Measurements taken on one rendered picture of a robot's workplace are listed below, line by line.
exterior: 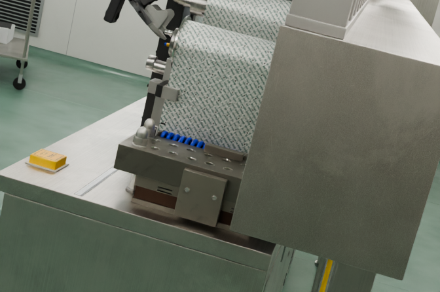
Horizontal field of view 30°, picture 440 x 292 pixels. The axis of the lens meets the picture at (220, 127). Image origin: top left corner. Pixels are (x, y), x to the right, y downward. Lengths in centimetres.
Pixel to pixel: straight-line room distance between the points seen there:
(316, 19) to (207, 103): 92
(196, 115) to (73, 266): 47
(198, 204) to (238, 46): 41
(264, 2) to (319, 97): 112
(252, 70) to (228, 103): 10
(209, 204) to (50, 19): 644
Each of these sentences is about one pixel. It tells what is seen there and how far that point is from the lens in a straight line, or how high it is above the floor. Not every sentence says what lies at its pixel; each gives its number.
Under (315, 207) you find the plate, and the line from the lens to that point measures 113.
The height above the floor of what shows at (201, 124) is 108.
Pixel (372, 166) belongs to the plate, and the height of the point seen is 129.
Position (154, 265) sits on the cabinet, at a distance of 185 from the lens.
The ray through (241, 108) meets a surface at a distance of 198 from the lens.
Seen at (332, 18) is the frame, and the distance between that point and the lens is 110.
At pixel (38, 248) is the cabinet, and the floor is 75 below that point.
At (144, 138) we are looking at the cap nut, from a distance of 187.
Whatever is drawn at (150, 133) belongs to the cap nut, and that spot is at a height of 104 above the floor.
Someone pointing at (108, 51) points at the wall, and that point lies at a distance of 797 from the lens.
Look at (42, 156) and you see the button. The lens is 202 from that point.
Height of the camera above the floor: 154
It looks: 13 degrees down
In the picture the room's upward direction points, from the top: 13 degrees clockwise
